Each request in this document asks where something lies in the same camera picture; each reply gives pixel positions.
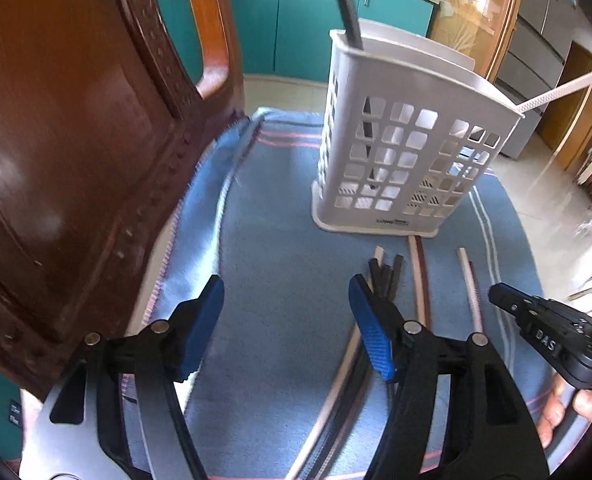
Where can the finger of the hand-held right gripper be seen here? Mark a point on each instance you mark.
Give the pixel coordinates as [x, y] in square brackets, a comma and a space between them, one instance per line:
[535, 325]

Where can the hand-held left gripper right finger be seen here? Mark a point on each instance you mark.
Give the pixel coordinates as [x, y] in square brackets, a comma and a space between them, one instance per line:
[370, 330]

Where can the person's right hand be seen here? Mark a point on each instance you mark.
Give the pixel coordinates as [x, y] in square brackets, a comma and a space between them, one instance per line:
[555, 415]

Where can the teal kitchen cabinets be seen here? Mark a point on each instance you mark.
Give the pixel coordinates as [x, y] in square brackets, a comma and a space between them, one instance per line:
[301, 20]

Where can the blue striped cloth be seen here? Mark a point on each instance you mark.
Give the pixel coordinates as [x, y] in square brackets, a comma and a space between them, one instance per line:
[286, 240]

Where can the wooden glass cabinet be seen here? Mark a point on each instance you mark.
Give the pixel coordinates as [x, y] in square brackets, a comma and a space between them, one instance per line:
[470, 20]

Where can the white chopstick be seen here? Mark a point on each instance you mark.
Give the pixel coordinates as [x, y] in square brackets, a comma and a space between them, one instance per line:
[560, 92]
[470, 290]

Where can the brown wooden chair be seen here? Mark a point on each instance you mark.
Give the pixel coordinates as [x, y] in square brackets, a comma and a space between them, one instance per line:
[76, 135]

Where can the white plastic utensil holder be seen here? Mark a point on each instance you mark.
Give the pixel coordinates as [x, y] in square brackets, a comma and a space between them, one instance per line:
[365, 85]

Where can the grey refrigerator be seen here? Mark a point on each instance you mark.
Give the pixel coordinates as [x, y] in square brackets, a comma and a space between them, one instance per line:
[535, 60]

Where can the beige chopstick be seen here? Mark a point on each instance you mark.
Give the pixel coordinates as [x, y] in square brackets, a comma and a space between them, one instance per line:
[326, 410]
[415, 275]

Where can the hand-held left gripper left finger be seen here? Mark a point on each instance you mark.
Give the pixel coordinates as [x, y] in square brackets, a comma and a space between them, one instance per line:
[201, 325]

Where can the wooden door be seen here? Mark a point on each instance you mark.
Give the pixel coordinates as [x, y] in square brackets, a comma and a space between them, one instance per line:
[570, 125]

